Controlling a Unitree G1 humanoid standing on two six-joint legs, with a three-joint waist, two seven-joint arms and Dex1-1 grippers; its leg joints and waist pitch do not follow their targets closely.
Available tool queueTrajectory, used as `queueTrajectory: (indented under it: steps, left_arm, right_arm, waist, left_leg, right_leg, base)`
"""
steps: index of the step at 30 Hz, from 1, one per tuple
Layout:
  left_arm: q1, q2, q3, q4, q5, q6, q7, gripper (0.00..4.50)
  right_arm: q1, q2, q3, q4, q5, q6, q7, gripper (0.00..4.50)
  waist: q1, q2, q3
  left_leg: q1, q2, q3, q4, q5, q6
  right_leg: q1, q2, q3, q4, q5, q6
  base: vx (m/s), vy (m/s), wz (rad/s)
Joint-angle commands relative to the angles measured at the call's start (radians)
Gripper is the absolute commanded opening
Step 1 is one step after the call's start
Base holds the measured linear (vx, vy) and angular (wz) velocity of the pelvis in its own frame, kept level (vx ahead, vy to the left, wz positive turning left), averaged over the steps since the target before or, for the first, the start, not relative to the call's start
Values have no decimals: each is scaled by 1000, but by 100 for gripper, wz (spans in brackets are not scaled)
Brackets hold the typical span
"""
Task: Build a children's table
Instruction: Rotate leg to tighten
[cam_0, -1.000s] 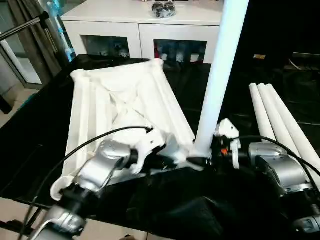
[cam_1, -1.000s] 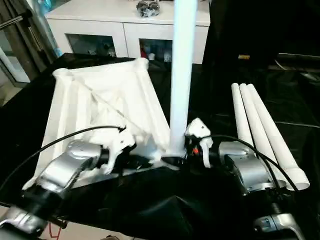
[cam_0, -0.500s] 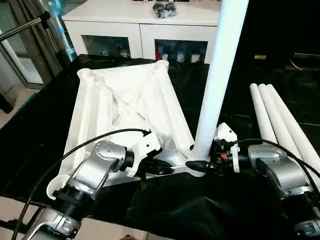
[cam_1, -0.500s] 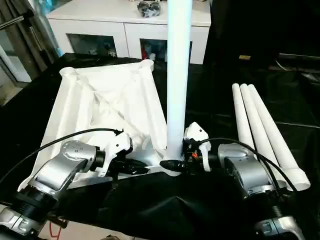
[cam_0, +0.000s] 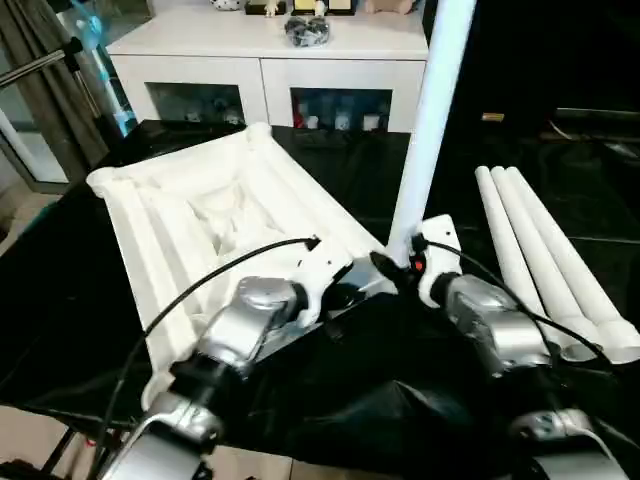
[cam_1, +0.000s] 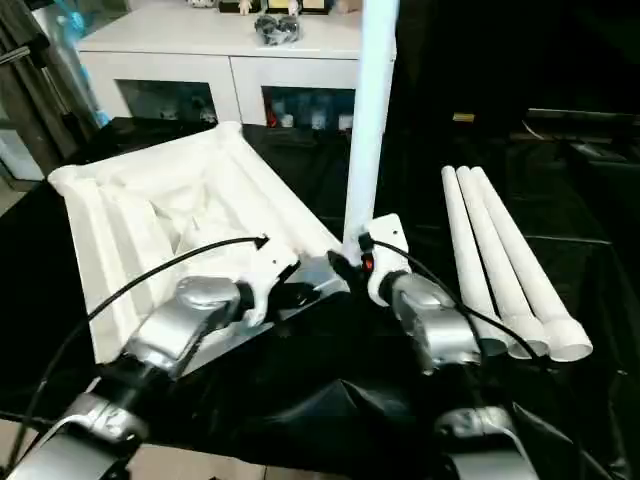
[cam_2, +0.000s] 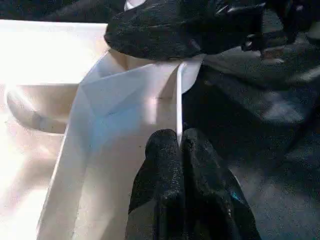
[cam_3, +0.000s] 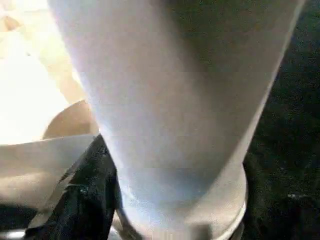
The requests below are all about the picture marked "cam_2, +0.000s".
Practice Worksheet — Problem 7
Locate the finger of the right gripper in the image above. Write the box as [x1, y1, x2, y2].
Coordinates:
[104, 0, 266, 61]

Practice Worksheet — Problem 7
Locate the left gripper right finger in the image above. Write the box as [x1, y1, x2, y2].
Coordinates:
[181, 127, 262, 240]

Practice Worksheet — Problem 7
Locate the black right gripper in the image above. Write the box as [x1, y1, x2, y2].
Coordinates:
[217, 0, 320, 57]

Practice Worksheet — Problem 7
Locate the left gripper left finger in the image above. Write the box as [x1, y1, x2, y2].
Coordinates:
[127, 128, 187, 240]

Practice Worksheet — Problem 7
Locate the white plastic table leg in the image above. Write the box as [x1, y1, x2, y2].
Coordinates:
[124, 0, 147, 11]

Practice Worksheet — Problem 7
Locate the white plastic table top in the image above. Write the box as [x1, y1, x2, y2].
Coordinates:
[0, 19, 206, 240]

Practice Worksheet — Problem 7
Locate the black plastic mat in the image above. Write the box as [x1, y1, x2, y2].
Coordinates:
[0, 0, 320, 240]

